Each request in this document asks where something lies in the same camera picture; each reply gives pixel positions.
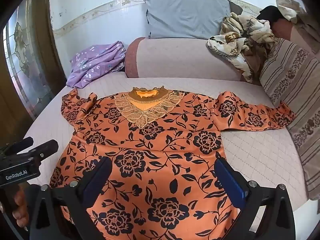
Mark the reddish brown cushion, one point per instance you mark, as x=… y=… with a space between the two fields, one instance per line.
x=282 y=30

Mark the cream floral cushion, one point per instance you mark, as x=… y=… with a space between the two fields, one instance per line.
x=290 y=7

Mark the grey pillow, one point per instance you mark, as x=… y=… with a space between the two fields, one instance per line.
x=187 y=15

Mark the beige striped floral pillow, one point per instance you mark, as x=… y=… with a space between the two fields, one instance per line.
x=297 y=85

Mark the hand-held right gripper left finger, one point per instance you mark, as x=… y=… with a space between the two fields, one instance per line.
x=96 y=180

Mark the orange black floral blouse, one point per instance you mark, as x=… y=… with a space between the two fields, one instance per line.
x=150 y=155

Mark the wooden stained glass door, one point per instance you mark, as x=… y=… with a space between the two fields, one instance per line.
x=27 y=55

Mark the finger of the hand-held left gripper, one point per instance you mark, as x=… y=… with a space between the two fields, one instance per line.
x=46 y=147
x=21 y=143

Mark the pink beige bolster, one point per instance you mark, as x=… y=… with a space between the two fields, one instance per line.
x=180 y=57

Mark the person's left hand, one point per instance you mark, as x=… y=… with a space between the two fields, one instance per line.
x=20 y=205

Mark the cream brown floral blanket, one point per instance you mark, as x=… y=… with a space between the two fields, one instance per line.
x=245 y=37

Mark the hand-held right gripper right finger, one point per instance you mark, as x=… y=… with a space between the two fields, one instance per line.
x=230 y=181

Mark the black cloth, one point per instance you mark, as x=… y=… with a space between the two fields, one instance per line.
x=271 y=12

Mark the dark brown pillow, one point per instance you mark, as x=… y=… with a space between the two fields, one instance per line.
x=236 y=8

